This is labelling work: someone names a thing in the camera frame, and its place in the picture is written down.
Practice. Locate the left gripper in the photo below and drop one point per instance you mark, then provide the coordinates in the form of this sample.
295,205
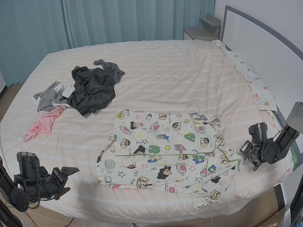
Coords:
53,183

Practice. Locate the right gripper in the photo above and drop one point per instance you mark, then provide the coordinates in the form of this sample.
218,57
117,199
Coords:
249,151

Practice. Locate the white printed pyjama top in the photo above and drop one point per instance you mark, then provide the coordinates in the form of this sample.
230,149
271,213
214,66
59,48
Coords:
165,150

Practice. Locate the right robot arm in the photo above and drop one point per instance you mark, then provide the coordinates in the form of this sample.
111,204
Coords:
277,148

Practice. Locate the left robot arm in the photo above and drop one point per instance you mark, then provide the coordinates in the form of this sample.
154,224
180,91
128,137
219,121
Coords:
26,164

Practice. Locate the white wooden cabinet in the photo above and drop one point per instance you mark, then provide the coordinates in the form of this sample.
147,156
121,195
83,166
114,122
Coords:
280,217

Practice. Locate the pink garment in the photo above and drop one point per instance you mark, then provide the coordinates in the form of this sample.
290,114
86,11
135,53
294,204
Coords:
45,123

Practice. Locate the white printed pillow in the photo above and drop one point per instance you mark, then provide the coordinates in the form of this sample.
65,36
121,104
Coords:
253,84

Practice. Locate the grey and white garment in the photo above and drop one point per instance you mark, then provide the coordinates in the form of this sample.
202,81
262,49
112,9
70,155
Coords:
49,97

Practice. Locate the black shirt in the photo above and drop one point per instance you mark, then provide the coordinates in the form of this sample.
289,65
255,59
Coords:
94,91

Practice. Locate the dark grey garment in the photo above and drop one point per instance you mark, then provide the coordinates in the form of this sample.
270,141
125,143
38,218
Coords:
117,72

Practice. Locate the bed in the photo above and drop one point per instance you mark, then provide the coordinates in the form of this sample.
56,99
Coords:
165,79

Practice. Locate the grey bedside table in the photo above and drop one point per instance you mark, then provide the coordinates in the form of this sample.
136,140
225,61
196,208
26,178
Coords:
201,31

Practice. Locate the blue-green curtain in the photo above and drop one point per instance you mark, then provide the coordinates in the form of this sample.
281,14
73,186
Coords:
142,13
30,32

